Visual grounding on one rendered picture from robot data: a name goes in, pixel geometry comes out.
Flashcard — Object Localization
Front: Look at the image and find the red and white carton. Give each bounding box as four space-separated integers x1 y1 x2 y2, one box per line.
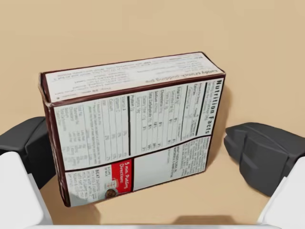
38 51 226 208

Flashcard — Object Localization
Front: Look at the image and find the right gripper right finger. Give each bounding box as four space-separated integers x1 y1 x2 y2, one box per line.
224 122 305 225

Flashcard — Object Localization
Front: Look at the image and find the pale wooden shelf unit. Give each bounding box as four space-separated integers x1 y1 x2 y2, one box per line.
0 0 305 227

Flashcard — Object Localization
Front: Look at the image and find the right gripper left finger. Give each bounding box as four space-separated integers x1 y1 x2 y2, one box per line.
0 116 57 226

